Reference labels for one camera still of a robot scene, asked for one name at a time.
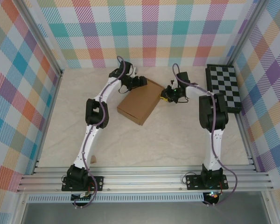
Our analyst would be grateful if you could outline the brown cardboard box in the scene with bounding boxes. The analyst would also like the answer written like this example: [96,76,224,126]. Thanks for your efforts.
[117,78,165,126]

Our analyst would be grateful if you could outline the black grey checkerboard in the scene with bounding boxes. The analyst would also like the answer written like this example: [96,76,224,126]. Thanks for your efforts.
[204,64,244,115]

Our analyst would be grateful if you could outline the round black controller board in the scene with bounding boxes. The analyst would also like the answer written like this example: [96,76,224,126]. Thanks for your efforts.
[203,191,221,206]

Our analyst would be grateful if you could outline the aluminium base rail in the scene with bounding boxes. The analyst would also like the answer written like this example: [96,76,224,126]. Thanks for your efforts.
[16,166,275,193]

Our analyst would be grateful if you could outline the aluminium corner post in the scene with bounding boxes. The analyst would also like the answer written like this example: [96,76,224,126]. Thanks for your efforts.
[224,0,266,68]
[14,0,64,77]

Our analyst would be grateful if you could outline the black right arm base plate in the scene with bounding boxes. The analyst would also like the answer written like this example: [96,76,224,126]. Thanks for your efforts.
[185,172,229,191]

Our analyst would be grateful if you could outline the grey slotted cable duct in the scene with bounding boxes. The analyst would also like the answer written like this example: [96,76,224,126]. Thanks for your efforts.
[27,193,205,203]

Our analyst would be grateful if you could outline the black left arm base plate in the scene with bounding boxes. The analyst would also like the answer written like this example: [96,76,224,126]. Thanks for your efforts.
[61,176,105,192]

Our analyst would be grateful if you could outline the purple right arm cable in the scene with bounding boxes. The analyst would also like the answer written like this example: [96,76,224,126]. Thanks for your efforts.
[172,63,238,207]

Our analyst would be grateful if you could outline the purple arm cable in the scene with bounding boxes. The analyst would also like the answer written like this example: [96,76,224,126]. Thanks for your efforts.
[72,56,131,210]
[172,63,238,207]

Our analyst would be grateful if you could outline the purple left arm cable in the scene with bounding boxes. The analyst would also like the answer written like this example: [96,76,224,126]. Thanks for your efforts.
[72,56,131,210]

